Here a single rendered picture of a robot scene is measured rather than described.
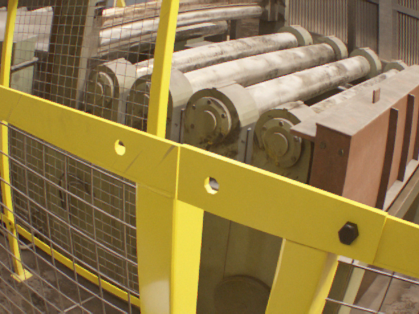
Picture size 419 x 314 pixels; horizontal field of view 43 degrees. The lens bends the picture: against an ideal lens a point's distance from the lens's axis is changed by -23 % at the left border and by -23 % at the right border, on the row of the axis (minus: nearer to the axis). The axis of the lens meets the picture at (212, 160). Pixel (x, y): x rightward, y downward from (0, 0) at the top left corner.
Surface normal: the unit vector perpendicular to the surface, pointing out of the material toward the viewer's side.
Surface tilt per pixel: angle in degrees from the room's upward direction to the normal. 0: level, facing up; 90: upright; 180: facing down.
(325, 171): 90
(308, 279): 90
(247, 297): 88
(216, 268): 90
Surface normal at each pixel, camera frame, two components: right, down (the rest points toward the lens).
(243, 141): 0.82, 0.28
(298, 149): -0.32, 0.31
